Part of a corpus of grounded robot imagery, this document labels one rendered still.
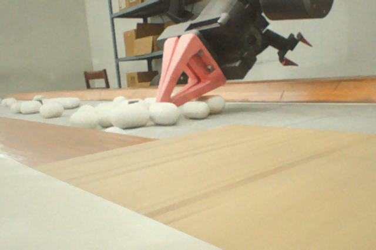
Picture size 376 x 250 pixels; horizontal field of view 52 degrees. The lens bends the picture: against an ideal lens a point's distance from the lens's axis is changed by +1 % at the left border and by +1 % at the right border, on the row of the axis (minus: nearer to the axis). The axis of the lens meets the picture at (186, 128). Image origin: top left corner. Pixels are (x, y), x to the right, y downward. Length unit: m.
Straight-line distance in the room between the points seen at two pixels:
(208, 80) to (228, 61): 0.03
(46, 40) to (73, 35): 0.37
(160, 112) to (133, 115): 0.03
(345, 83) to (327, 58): 2.26
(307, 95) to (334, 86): 0.03
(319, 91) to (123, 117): 0.23
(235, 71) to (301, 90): 0.11
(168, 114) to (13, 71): 4.98
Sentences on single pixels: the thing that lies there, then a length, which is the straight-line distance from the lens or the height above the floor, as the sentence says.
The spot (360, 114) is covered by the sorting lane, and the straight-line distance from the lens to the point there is 0.36.
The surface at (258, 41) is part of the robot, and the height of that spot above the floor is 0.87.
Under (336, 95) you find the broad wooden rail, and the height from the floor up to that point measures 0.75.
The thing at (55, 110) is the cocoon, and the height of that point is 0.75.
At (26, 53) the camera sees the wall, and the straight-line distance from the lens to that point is 5.37.
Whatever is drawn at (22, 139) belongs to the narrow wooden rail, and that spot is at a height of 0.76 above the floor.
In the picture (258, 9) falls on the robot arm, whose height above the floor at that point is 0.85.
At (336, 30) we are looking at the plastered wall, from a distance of 2.69.
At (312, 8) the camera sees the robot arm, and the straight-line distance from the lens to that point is 0.42.
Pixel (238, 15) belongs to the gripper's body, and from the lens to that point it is 0.43.
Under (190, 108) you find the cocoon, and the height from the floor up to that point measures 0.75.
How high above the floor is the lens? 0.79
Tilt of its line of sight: 8 degrees down
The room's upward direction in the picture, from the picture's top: 5 degrees counter-clockwise
